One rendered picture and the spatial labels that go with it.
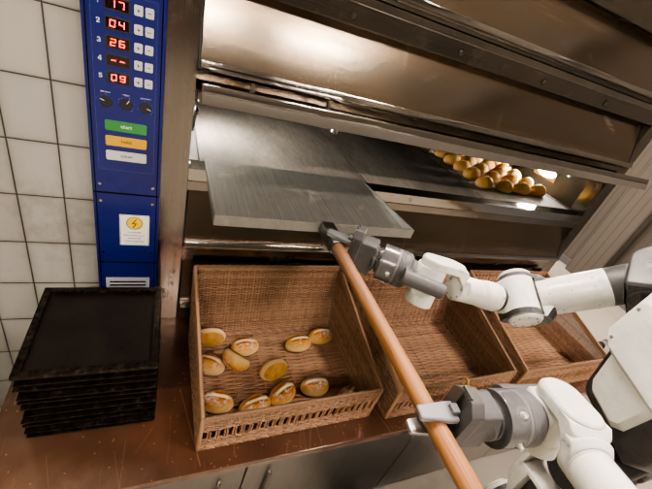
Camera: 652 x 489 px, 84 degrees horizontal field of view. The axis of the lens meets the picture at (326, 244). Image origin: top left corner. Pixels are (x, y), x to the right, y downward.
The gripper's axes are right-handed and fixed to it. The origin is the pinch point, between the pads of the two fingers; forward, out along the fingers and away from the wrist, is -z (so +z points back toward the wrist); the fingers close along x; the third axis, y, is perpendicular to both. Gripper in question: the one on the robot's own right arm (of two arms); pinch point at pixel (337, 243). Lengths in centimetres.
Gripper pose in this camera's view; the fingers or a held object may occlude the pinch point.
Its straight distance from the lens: 87.3
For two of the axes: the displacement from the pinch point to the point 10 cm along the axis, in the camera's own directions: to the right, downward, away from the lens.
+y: -2.7, 4.6, -8.5
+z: 9.2, 3.7, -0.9
